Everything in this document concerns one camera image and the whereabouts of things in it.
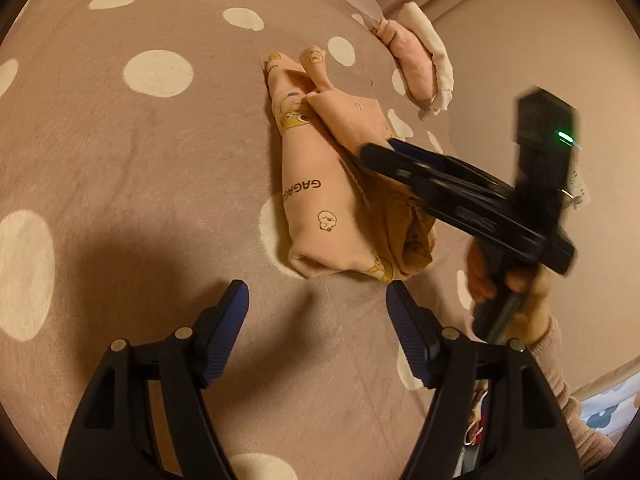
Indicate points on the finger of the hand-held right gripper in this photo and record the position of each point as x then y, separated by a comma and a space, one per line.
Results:
385, 157
417, 152

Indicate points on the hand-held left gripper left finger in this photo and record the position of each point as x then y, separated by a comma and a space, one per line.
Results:
222, 332

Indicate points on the folded pink garment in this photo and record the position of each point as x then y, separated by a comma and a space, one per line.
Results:
407, 52

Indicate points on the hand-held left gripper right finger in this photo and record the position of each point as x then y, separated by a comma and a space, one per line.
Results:
407, 327

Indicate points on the mauve polka dot blanket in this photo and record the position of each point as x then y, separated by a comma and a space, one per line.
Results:
140, 160

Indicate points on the person's right forearm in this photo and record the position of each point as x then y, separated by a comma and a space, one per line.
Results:
565, 400

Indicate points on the blue cloud print cloth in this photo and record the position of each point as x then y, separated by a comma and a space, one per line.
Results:
607, 410

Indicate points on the pink cartoon print long-sleeve shirt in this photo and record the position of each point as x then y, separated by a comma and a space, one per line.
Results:
325, 195

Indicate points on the person's right hand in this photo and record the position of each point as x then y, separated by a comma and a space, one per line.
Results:
527, 300

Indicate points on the folded white garment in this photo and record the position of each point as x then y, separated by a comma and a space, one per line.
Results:
432, 55

